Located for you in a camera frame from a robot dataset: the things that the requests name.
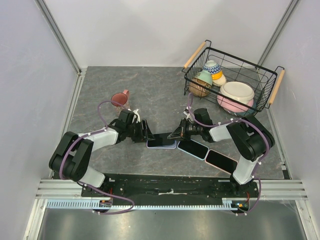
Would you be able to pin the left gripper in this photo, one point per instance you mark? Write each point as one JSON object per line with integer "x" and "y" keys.
{"x": 145, "y": 134}

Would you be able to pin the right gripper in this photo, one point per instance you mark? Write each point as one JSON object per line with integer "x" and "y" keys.
{"x": 180, "y": 132}

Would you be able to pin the blue-edged black phone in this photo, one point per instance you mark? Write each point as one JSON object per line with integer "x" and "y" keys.
{"x": 161, "y": 141}

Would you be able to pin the light blue phone case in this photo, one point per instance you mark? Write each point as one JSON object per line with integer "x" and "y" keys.
{"x": 206, "y": 155}

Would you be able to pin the lavender phone case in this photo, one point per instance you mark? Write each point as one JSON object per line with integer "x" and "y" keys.
{"x": 160, "y": 148}

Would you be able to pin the pink phone case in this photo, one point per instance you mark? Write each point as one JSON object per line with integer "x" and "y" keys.
{"x": 207, "y": 162}

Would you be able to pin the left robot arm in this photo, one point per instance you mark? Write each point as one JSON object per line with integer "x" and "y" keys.
{"x": 73, "y": 153}

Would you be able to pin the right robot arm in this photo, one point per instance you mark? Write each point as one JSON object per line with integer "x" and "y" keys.
{"x": 251, "y": 138}

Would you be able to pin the pink floral mug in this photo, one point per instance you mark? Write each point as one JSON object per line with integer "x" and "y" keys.
{"x": 120, "y": 101}

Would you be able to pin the brown bowl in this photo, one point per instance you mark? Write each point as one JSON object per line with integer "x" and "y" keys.
{"x": 199, "y": 88}

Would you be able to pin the pink bowl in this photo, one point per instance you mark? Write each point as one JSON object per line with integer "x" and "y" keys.
{"x": 233, "y": 106}

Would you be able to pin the green bowl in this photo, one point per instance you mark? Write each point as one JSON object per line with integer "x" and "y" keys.
{"x": 204, "y": 76}

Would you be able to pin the yellow white bowl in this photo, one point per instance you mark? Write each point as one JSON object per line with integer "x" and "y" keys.
{"x": 218, "y": 79}

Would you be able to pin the cream bowl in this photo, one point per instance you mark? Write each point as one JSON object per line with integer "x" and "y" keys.
{"x": 238, "y": 91}

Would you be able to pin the blue patterned bowl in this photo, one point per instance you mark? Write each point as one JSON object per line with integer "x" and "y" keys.
{"x": 212, "y": 67}

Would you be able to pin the teal bowl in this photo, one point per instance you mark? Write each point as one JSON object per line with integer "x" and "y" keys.
{"x": 251, "y": 110}

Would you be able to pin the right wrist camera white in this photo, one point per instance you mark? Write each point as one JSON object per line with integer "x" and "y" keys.
{"x": 188, "y": 114}

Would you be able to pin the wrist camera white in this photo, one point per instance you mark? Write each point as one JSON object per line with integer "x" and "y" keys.
{"x": 188, "y": 114}
{"x": 136, "y": 116}

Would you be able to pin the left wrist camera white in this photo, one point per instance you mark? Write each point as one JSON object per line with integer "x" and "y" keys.
{"x": 136, "y": 116}

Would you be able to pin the black wire basket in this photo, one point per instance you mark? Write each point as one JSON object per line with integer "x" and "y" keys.
{"x": 264, "y": 82}

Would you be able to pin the slotted cable duct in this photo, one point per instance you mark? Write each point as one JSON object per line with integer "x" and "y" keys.
{"x": 98, "y": 205}

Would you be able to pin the aluminium frame rail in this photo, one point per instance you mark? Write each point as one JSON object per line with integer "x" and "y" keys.
{"x": 58, "y": 189}

